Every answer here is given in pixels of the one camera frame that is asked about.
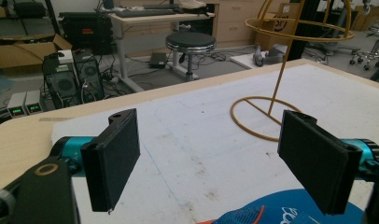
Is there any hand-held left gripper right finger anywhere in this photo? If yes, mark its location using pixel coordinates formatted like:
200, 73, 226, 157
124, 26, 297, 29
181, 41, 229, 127
276, 109, 363, 216

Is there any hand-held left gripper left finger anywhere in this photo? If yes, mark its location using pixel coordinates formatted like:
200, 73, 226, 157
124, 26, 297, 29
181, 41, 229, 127
80, 107, 141, 214

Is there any blue baseball cap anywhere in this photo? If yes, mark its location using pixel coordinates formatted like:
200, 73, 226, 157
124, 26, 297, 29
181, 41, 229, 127
196, 188, 366, 224

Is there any black computer tower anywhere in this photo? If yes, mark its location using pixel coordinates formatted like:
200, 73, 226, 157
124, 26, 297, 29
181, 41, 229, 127
42, 52, 82, 110
72, 49, 106, 104

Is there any grey bench power supply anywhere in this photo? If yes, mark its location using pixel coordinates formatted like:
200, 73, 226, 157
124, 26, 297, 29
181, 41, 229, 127
7, 91, 29, 119
24, 90, 44, 115

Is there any white foam board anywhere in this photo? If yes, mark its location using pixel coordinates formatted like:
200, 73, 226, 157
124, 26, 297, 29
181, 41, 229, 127
50, 63, 379, 224

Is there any black flat box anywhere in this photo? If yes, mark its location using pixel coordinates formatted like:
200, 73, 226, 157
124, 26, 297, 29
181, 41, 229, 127
147, 51, 169, 70

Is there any grey device on white board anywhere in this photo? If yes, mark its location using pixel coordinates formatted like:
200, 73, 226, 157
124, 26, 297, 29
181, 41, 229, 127
230, 43, 288, 70

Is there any wheeled chair base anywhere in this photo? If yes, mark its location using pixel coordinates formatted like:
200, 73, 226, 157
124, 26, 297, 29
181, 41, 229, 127
348, 22, 379, 72

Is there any white-legged desk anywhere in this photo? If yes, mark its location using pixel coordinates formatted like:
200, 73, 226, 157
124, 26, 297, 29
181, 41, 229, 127
107, 11, 216, 93

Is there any black equipment case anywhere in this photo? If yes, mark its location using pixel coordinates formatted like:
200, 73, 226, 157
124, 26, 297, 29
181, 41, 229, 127
59, 11, 115, 56

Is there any printed cardboard box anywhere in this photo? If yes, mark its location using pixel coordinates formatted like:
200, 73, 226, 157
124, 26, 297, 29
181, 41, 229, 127
255, 2, 302, 51

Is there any open cardboard box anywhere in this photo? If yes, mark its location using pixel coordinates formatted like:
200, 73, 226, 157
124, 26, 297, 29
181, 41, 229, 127
0, 33, 74, 70

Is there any black round stool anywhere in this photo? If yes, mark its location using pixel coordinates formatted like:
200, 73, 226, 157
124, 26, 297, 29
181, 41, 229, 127
164, 31, 218, 83

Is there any black keyboard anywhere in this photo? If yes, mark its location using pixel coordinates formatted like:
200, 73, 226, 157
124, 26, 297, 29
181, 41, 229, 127
114, 8, 177, 19

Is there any wooden drawer cabinet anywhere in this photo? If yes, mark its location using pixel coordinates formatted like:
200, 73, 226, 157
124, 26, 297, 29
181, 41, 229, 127
213, 0, 274, 49

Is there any yellow wire hat stand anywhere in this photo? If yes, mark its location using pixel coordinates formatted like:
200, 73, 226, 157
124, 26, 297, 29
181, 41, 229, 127
230, 0, 356, 143

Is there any black post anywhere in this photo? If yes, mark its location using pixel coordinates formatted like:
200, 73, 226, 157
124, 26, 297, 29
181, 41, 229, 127
286, 0, 321, 62

